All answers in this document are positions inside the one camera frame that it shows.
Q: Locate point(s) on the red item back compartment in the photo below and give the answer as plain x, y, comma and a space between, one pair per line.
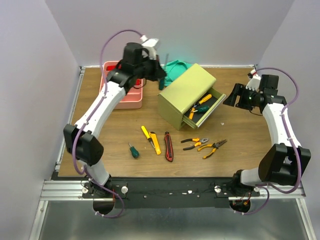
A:
110, 67

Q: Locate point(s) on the yellow utility knife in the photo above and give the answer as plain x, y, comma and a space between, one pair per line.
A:
155, 142

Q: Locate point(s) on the combination pliers orange handles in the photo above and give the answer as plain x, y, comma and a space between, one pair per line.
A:
197, 142

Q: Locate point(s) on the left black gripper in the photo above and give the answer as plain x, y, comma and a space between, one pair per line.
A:
157, 72

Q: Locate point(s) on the yellow tester screwdriver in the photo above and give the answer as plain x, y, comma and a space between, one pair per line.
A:
147, 135

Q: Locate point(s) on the olive green drawer cabinet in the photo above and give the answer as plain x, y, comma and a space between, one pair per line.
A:
176, 100

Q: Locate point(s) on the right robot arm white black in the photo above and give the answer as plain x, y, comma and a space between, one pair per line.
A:
284, 164

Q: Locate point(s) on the red black utility knife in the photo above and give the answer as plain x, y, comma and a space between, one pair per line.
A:
169, 153

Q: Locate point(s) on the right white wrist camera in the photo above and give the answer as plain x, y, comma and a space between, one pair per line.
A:
254, 81

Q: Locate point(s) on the green stubby screwdriver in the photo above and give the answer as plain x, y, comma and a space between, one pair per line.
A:
202, 109
135, 154

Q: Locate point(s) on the pink compartment tray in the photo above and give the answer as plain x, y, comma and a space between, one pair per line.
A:
133, 99

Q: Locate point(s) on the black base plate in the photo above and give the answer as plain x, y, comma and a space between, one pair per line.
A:
167, 192

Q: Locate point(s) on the needle nose pliers orange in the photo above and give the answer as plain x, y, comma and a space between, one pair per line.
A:
213, 146

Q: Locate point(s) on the long green screwdriver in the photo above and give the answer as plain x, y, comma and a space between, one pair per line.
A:
161, 84

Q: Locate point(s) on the green cloth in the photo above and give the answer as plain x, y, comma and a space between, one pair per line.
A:
175, 69

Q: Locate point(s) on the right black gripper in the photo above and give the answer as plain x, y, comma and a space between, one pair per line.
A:
242, 95

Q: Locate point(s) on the aluminium rail frame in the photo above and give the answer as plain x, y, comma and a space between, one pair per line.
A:
67, 189

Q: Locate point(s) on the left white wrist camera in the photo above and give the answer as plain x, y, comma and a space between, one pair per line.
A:
151, 44

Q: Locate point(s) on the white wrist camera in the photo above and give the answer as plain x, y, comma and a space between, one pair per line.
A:
151, 44
254, 81

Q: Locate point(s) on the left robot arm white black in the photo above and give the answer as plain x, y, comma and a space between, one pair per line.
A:
139, 61

